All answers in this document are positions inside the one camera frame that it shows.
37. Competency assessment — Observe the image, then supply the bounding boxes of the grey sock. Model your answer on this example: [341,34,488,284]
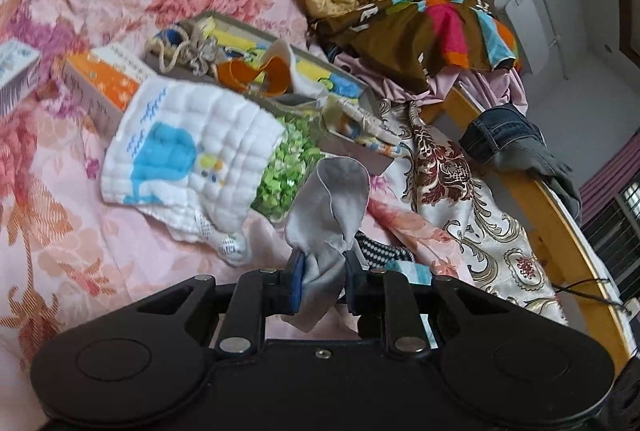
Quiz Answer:
[284,157,370,333]

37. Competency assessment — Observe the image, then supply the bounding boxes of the white blue whale washcloth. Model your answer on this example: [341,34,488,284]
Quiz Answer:
[101,76,284,266]

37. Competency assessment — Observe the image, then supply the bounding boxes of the black white patterned cloth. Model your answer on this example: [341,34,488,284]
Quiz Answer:
[355,232,416,269]

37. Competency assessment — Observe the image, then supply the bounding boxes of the cream maroon damask cloth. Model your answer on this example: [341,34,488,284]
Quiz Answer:
[375,100,567,324]

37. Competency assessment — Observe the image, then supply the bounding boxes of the striped pastel sock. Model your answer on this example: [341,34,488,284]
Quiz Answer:
[321,95,405,158]

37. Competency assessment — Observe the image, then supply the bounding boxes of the pink floral bedsheet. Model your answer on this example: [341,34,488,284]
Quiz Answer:
[0,0,476,431]

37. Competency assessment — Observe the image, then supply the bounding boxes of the blue denim jeans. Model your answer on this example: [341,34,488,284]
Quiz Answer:
[459,103,582,223]

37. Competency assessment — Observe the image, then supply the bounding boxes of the grey shallow cardboard box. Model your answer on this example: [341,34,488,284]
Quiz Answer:
[145,12,407,176]

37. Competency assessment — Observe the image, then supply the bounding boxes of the yellow blue cartoon towel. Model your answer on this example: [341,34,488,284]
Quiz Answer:
[196,15,366,102]

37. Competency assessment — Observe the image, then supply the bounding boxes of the mauve pink cloth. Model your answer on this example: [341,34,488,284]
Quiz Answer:
[334,53,528,115]

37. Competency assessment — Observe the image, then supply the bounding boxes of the brown multicolour striped garment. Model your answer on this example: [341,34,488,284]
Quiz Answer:
[312,0,522,93]

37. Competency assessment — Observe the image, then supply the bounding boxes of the orange white medicine box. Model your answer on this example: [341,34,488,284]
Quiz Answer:
[62,42,154,139]

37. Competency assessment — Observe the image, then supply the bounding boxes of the white air conditioner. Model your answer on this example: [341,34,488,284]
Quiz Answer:
[495,0,550,75]

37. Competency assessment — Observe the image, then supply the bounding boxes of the white blue medicine box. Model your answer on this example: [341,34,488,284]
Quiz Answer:
[0,38,41,117]

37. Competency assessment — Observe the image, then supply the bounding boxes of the wooden bed frame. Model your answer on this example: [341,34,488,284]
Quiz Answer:
[416,89,637,371]

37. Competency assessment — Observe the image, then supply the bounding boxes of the beige knotted rope item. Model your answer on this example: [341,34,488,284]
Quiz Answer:
[145,24,229,78]

